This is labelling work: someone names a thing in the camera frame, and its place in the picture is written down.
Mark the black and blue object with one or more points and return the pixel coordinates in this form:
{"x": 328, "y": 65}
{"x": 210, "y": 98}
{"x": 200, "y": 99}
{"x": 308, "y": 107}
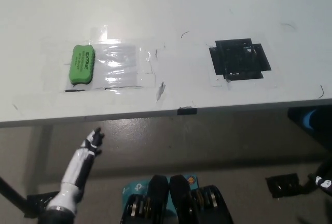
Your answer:
{"x": 308, "y": 121}

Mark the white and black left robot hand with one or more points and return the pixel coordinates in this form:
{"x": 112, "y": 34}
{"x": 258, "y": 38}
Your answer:
{"x": 77, "y": 164}

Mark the small black tape piece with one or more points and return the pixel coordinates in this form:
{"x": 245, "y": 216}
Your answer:
{"x": 187, "y": 111}

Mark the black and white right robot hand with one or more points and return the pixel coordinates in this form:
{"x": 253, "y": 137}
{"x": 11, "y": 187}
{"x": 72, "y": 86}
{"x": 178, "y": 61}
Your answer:
{"x": 324, "y": 182}

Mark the black tape square on desk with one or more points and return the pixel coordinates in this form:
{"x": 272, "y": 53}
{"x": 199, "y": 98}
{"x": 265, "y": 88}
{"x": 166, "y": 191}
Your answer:
{"x": 238, "y": 59}

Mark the green whiteboard eraser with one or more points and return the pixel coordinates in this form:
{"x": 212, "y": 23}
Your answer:
{"x": 81, "y": 63}

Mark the clear tape patch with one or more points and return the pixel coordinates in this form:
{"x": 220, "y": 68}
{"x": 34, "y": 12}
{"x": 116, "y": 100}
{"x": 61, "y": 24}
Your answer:
{"x": 122, "y": 63}

